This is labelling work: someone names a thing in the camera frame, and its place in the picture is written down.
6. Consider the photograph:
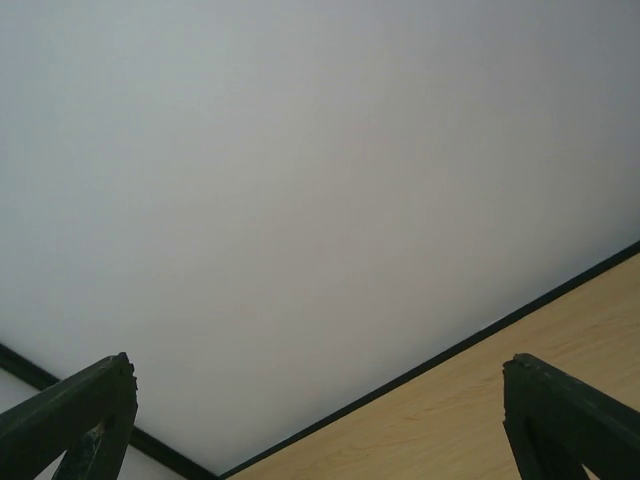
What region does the black enclosure frame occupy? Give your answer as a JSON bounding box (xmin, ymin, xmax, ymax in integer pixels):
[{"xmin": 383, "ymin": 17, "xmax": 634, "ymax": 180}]
[{"xmin": 1, "ymin": 242, "xmax": 639, "ymax": 478}]

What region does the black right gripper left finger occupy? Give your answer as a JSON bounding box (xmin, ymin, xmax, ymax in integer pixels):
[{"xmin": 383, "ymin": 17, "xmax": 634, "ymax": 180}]
[{"xmin": 1, "ymin": 352, "xmax": 138, "ymax": 479}]

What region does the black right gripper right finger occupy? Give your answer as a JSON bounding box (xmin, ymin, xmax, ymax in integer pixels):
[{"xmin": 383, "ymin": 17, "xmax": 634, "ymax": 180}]
[{"xmin": 503, "ymin": 353, "xmax": 639, "ymax": 479}]

